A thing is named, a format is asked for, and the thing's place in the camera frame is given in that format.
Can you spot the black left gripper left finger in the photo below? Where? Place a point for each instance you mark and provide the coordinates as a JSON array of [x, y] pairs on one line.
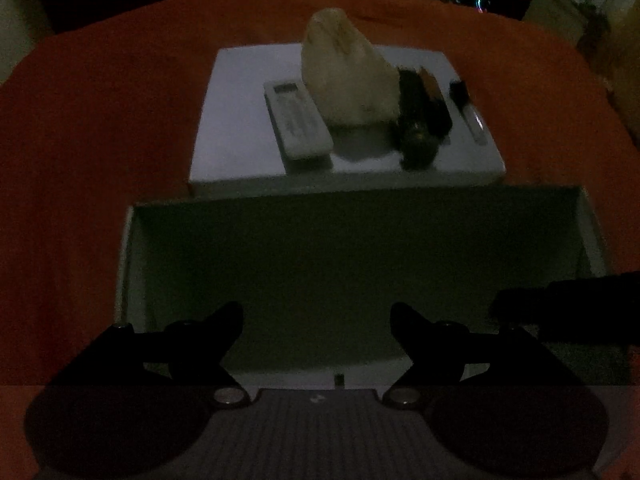
[[187, 354]]

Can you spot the black rectangular case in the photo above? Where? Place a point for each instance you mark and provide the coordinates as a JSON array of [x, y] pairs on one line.
[[424, 121]]

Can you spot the orange red tablecloth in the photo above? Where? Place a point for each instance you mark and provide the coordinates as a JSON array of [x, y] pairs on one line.
[[97, 119]]

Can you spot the open white cardboard box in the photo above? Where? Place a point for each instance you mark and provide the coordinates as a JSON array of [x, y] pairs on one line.
[[316, 271]]

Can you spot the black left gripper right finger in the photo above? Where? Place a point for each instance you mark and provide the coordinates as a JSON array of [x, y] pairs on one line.
[[450, 364]]

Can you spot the white remote control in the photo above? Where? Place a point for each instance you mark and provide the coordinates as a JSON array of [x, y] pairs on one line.
[[301, 129]]

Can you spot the white flat box lid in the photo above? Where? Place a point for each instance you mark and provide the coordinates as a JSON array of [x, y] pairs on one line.
[[236, 139]]

